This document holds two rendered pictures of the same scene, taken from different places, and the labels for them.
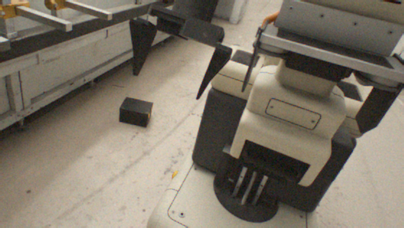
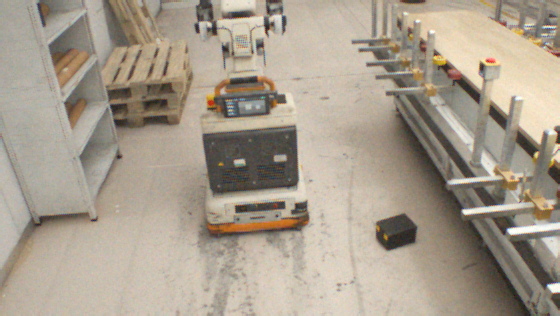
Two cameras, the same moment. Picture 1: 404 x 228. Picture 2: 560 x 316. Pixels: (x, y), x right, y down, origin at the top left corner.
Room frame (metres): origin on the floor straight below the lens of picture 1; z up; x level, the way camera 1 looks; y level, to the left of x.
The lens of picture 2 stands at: (3.46, -1.08, 1.95)
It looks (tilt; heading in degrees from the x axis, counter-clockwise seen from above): 30 degrees down; 161
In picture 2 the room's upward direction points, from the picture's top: 4 degrees counter-clockwise
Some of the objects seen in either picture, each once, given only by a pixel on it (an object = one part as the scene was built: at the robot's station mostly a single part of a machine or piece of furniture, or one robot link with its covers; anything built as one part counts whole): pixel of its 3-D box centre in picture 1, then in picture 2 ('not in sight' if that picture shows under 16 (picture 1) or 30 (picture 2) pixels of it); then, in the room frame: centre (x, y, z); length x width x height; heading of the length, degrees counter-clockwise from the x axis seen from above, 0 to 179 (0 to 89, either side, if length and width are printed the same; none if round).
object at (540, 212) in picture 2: not in sight; (537, 203); (2.43, 0.28, 0.85); 0.14 x 0.06 x 0.05; 163
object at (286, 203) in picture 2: not in sight; (260, 206); (1.13, -0.43, 0.23); 0.41 x 0.02 x 0.08; 73
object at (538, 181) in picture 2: not in sight; (537, 187); (2.40, 0.29, 0.91); 0.04 x 0.04 x 0.48; 73
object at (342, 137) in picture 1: (293, 151); not in sight; (0.64, -0.36, 0.68); 0.28 x 0.27 x 0.25; 73
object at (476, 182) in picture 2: not in sight; (496, 180); (2.19, 0.30, 0.81); 0.43 x 0.03 x 0.04; 73
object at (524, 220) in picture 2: not in sight; (519, 216); (2.37, 0.27, 0.75); 0.26 x 0.01 x 0.10; 163
